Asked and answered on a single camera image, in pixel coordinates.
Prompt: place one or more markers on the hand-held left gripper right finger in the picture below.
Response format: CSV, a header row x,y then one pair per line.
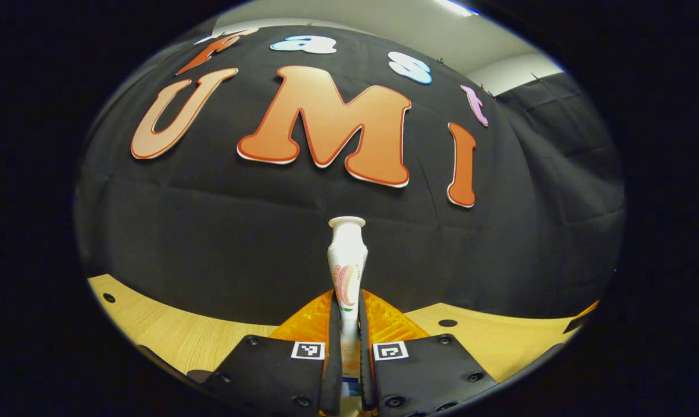
x,y
430,373

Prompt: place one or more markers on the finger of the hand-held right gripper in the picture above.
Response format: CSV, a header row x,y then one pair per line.
x,y
576,324

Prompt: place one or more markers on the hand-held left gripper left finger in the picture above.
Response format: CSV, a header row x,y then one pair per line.
x,y
268,373

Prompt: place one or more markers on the white toothpaste tube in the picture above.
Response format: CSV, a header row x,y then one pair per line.
x,y
347,249

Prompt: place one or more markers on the wooden desktop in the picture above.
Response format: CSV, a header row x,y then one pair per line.
x,y
175,336

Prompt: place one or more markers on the black backdrop cloth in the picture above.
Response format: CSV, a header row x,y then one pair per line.
x,y
210,243

